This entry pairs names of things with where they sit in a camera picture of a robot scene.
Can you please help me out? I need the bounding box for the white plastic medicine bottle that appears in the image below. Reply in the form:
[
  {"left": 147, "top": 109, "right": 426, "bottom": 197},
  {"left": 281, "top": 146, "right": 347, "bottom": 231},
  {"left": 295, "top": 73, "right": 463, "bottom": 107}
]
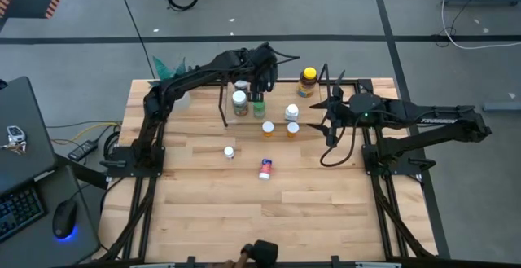
[{"left": 284, "top": 103, "right": 300, "bottom": 123}]

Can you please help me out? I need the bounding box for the green bottle with green cap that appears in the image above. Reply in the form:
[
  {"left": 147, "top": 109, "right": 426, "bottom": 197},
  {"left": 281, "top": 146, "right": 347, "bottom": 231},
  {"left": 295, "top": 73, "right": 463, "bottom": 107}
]
[{"left": 252, "top": 100, "right": 267, "bottom": 120}]

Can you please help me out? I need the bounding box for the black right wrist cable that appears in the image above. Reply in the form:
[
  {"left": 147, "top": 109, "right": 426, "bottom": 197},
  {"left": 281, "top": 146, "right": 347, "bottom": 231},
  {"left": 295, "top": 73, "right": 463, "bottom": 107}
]
[{"left": 318, "top": 112, "right": 360, "bottom": 168}]

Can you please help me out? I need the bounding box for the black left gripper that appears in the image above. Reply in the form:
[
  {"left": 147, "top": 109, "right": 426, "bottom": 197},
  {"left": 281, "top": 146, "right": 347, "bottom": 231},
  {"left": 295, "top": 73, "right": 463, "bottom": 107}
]
[{"left": 243, "top": 42, "right": 280, "bottom": 103}]

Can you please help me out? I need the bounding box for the long black floor cable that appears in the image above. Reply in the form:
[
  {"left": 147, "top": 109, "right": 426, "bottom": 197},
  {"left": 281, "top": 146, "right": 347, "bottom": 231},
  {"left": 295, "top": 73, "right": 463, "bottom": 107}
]
[{"left": 114, "top": 0, "right": 157, "bottom": 78}]

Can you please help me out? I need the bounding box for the potted plant in white pot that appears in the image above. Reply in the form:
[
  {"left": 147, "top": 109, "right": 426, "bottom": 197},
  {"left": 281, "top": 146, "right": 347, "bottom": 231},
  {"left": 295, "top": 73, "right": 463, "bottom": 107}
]
[{"left": 148, "top": 55, "right": 192, "bottom": 112}]

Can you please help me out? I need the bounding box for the black computer mouse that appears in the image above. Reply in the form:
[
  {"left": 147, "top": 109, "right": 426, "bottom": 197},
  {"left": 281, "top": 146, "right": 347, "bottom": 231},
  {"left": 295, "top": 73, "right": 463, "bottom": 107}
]
[{"left": 51, "top": 198, "right": 79, "bottom": 241}]

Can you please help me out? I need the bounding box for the white floor cable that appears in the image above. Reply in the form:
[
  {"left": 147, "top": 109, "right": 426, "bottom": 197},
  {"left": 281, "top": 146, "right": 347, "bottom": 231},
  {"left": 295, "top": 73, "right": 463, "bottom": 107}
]
[{"left": 440, "top": 0, "right": 521, "bottom": 51}]

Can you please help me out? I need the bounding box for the black backlit keyboard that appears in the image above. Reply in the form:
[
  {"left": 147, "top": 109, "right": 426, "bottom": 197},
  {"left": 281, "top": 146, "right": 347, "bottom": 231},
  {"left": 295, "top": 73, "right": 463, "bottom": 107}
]
[{"left": 0, "top": 185, "right": 46, "bottom": 244}]

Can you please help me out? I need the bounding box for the black power adapter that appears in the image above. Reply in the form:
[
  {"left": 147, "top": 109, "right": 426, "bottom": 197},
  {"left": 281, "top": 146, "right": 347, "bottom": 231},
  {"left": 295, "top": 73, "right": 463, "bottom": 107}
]
[{"left": 67, "top": 139, "right": 99, "bottom": 162}]

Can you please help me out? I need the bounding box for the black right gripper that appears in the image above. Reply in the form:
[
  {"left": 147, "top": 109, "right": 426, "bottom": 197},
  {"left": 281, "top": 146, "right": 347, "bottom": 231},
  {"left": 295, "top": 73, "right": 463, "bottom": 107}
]
[{"left": 305, "top": 85, "right": 383, "bottom": 147}]

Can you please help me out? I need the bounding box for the yellow cable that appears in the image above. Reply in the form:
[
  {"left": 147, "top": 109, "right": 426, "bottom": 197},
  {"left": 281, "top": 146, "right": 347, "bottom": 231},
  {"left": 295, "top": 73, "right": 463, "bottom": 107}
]
[{"left": 71, "top": 121, "right": 122, "bottom": 143}]

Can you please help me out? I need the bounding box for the brown bottle with yellow cap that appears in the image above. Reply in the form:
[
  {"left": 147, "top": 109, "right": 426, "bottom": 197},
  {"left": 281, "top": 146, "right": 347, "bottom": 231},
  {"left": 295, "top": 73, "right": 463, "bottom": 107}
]
[{"left": 296, "top": 66, "right": 319, "bottom": 99}]

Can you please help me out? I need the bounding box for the tangled black floor cable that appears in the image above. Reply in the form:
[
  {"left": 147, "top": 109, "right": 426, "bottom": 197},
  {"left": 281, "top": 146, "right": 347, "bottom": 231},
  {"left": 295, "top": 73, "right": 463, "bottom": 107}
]
[{"left": 434, "top": 0, "right": 492, "bottom": 48}]

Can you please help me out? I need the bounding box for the red blue white bottle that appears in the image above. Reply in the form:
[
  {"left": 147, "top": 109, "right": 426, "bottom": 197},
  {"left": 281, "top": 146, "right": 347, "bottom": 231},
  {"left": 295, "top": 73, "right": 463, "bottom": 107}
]
[{"left": 258, "top": 158, "right": 274, "bottom": 181}]

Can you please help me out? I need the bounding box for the grey metal strip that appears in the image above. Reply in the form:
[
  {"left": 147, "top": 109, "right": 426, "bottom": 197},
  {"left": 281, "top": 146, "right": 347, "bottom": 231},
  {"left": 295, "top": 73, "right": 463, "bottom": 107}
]
[
  {"left": 355, "top": 262, "right": 403, "bottom": 268},
  {"left": 129, "top": 262, "right": 177, "bottom": 268}
]

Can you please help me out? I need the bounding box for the person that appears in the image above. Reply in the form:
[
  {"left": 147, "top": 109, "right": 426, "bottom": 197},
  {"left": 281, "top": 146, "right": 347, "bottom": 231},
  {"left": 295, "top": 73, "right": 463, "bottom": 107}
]
[{"left": 205, "top": 239, "right": 280, "bottom": 268}]

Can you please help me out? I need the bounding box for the black aluminium table frame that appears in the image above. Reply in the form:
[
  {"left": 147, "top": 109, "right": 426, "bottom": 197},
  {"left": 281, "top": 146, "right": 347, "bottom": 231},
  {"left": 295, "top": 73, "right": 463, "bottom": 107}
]
[{"left": 97, "top": 66, "right": 440, "bottom": 268}]

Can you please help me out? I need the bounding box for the key fob with keys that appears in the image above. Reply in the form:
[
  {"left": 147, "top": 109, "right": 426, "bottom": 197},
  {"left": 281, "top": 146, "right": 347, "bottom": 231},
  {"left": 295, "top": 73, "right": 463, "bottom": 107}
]
[{"left": 0, "top": 125, "right": 28, "bottom": 156}]

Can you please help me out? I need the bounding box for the white-cap bottle colourful label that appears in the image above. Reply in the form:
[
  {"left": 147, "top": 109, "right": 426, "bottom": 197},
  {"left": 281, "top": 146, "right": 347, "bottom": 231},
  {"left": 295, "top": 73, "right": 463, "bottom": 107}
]
[{"left": 231, "top": 90, "right": 249, "bottom": 118}]

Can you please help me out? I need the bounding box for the dark grey desk surface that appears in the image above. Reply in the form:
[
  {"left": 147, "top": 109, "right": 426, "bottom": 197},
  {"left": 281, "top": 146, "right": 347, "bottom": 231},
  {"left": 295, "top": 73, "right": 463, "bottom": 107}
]
[{"left": 0, "top": 165, "right": 102, "bottom": 268}]

